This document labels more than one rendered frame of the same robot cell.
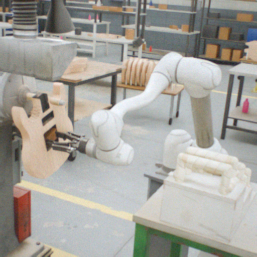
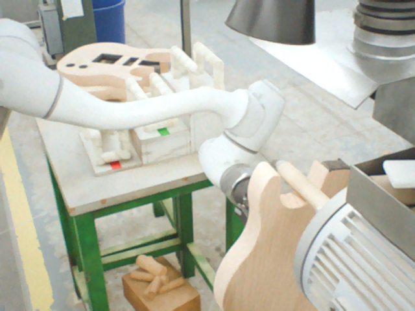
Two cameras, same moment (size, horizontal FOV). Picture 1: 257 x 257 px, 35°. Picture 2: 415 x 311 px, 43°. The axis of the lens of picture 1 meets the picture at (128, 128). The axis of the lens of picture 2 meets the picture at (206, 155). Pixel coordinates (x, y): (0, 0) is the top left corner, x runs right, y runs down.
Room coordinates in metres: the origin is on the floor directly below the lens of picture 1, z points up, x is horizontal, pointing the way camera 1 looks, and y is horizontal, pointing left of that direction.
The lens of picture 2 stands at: (2.56, 0.76, 1.82)
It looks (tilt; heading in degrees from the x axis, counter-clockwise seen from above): 32 degrees down; 221
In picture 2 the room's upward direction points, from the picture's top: 1 degrees counter-clockwise
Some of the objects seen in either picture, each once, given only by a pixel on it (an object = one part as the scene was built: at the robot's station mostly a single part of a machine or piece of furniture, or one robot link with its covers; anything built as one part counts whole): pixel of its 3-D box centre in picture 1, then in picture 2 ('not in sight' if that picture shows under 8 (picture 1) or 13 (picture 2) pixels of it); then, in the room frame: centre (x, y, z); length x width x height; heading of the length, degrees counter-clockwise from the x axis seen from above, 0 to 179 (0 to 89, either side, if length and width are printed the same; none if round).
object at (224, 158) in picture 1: (211, 155); (183, 59); (1.42, -0.31, 1.20); 0.20 x 0.03 x 0.03; 63
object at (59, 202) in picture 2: not in sight; (66, 219); (1.65, -0.80, 0.45); 0.05 x 0.05 x 0.90; 65
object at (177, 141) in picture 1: (178, 147); not in sight; (2.35, -0.31, 0.87); 0.18 x 0.16 x 0.22; 59
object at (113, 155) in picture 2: not in sight; (113, 156); (1.71, -0.35, 0.96); 0.11 x 0.03 x 0.03; 154
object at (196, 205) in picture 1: (202, 203); (196, 108); (1.39, -0.30, 1.02); 0.27 x 0.15 x 0.17; 64
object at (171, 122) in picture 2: not in sight; (161, 123); (1.57, -0.28, 1.04); 0.11 x 0.03 x 0.03; 154
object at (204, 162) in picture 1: (204, 162); (207, 55); (1.35, -0.27, 1.20); 0.20 x 0.03 x 0.03; 63
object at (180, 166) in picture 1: (180, 169); (218, 78); (1.38, -0.20, 1.15); 0.03 x 0.03 x 0.09
